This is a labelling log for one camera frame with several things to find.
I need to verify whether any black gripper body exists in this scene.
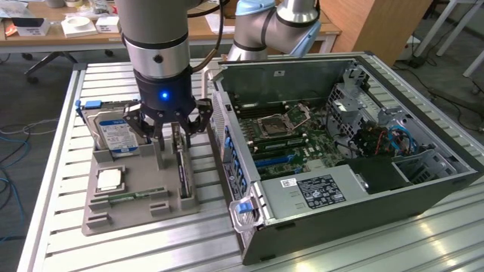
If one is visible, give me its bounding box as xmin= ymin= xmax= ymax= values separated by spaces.
xmin=133 ymin=67 xmax=197 ymax=119

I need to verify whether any blue data wire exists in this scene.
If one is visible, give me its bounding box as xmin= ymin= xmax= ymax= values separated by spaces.
xmin=386 ymin=124 xmax=417 ymax=156

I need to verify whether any CPU socket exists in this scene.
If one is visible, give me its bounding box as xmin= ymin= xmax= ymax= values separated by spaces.
xmin=256 ymin=116 xmax=292 ymax=137

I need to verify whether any open dark PC case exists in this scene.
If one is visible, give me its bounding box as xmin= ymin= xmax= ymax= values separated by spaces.
xmin=201 ymin=55 xmax=480 ymax=266

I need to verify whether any black Nvidia graphics card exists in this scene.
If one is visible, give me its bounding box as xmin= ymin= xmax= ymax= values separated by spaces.
xmin=168 ymin=118 xmax=194 ymax=201

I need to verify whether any white box with black lid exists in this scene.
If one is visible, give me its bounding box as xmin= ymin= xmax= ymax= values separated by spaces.
xmin=9 ymin=17 xmax=52 ymax=37

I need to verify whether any wooden desk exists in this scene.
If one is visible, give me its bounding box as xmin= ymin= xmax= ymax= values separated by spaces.
xmin=0 ymin=0 xmax=344 ymax=62

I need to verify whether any white box with tape roll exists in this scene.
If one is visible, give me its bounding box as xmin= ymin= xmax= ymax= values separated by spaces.
xmin=60 ymin=15 xmax=98 ymax=39

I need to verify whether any white paper stack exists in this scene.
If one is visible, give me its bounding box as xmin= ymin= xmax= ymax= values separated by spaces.
xmin=204 ymin=11 xmax=237 ymax=35

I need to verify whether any grey parts rack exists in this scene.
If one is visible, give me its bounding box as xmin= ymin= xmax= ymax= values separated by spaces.
xmin=80 ymin=135 xmax=201 ymax=236

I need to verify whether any blue expansion slot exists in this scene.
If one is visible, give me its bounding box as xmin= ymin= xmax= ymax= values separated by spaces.
xmin=254 ymin=155 xmax=297 ymax=168

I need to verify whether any black office chair base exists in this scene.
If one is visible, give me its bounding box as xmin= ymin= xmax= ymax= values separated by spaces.
xmin=21 ymin=50 xmax=114 ymax=84

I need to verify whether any hard disk in blue caddy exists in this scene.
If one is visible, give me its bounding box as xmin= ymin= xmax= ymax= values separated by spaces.
xmin=74 ymin=97 xmax=148 ymax=158

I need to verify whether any grey power supply unit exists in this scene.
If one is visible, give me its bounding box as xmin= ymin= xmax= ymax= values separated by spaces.
xmin=258 ymin=165 xmax=369 ymax=220

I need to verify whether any silver CPU chip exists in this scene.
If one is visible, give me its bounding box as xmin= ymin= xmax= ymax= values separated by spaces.
xmin=96 ymin=169 xmax=124 ymax=190

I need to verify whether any metal socket cover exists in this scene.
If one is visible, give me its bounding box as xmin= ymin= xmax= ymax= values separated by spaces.
xmin=285 ymin=103 xmax=314 ymax=128

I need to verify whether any wooden cabinet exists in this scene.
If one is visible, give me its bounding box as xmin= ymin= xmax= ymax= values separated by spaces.
xmin=318 ymin=0 xmax=434 ymax=67

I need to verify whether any white table frame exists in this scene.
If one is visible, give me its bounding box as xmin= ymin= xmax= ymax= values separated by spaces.
xmin=412 ymin=0 xmax=484 ymax=79

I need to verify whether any white labelled cardboard box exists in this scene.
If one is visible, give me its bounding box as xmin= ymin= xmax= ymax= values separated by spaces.
xmin=94 ymin=16 xmax=121 ymax=34

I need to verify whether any blue case latch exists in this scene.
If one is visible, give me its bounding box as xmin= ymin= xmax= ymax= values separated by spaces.
xmin=233 ymin=198 xmax=252 ymax=218

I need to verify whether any blue floor cable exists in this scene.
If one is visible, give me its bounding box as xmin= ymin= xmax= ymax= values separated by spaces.
xmin=0 ymin=133 xmax=30 ymax=241

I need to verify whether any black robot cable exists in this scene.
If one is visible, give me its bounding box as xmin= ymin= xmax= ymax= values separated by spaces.
xmin=186 ymin=0 xmax=229 ymax=75

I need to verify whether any silver disk bay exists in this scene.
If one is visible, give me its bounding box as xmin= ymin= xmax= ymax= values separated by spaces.
xmin=390 ymin=148 xmax=458 ymax=185

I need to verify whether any silver drive cage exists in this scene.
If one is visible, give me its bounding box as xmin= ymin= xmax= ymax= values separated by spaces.
xmin=324 ymin=63 xmax=378 ymax=139

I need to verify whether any white floor cable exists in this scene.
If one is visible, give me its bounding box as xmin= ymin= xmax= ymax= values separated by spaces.
xmin=0 ymin=118 xmax=58 ymax=135

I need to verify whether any green Dell motherboard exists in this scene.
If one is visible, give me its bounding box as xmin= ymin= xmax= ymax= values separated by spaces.
xmin=236 ymin=101 xmax=348 ymax=181

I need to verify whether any red wire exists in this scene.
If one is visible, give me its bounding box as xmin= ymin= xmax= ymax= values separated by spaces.
xmin=373 ymin=127 xmax=390 ymax=155

